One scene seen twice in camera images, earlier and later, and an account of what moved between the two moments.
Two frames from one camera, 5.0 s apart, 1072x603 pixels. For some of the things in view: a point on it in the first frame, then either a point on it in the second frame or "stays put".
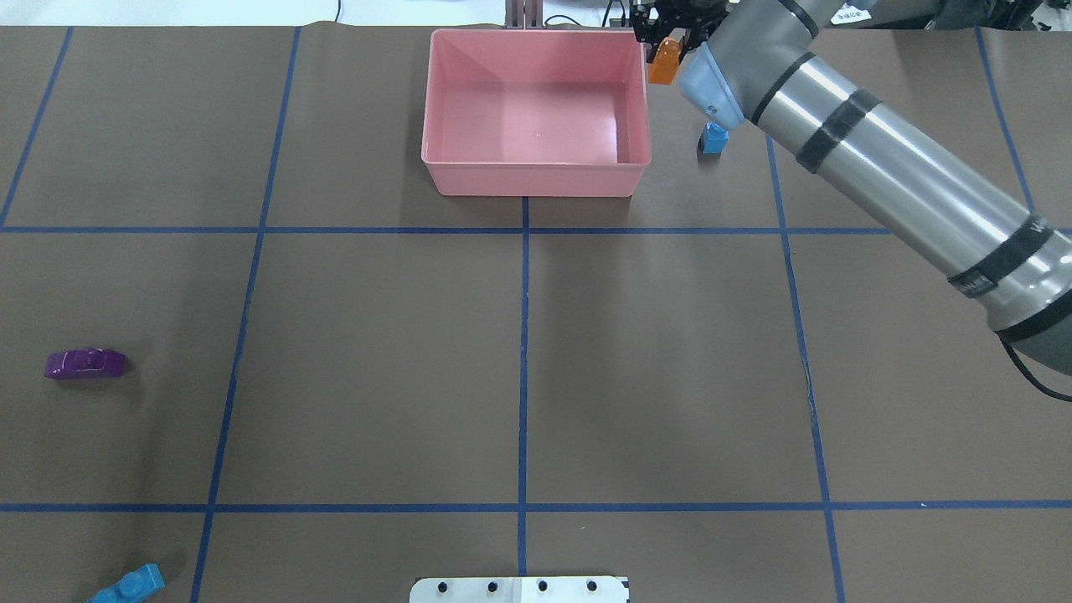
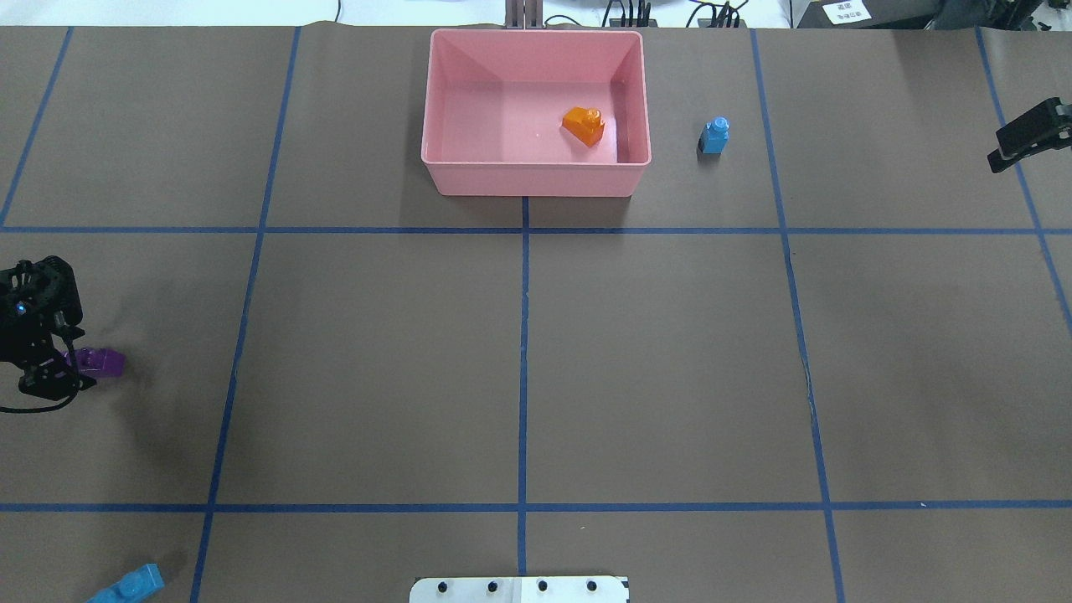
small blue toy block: x=713 y=139 stays put
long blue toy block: x=133 y=587 stays put
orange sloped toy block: x=665 y=62 -> x=586 y=124
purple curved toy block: x=85 y=363 stays put
